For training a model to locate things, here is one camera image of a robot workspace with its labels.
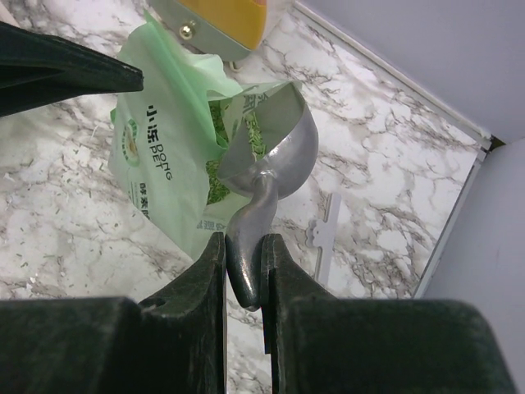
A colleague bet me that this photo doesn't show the green cat litter pellets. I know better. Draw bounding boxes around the green cat litter pellets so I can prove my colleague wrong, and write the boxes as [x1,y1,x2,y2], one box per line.
[204,99,272,206]

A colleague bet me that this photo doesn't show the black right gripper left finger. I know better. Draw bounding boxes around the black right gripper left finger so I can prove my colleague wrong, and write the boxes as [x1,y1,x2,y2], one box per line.
[1,232,226,393]

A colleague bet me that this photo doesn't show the green cat litter bag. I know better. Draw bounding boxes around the green cat litter bag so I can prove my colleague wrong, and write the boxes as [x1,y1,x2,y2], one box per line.
[108,17,300,258]

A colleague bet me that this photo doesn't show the grey plastic bag clip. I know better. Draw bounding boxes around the grey plastic bag clip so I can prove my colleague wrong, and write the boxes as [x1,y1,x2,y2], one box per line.
[306,193,341,286]

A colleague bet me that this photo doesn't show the cream round drawer cabinet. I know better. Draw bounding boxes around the cream round drawer cabinet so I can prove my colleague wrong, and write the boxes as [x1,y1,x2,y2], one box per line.
[147,0,296,73]

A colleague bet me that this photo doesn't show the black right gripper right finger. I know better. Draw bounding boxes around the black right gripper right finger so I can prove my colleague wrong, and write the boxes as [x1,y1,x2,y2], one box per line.
[262,234,517,393]

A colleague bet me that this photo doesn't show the silver metal scoop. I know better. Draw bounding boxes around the silver metal scoop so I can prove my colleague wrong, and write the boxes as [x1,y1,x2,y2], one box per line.
[217,83,318,311]

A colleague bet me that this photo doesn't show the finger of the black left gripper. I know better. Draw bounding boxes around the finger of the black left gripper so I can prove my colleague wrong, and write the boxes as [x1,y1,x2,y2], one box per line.
[1,22,144,117]

